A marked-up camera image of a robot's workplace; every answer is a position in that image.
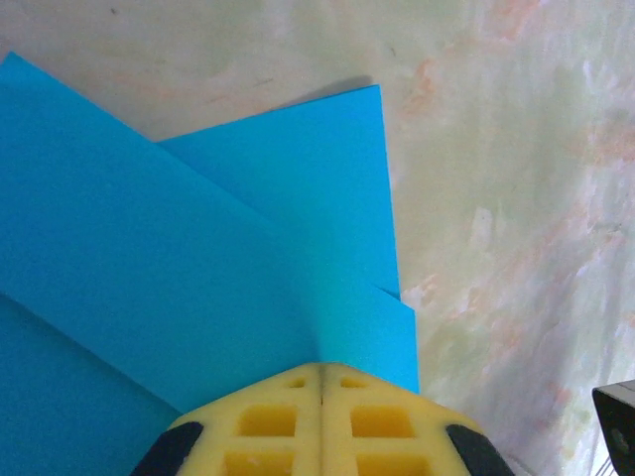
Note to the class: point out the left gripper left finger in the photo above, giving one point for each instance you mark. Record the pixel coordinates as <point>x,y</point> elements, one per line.
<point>278,396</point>

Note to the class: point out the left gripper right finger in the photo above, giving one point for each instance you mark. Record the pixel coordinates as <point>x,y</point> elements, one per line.
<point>431,421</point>

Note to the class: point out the teal cloth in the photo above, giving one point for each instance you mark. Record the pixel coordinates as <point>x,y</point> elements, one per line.
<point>198,223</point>

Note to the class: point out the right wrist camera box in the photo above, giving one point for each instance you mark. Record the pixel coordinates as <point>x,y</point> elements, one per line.
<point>620,426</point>

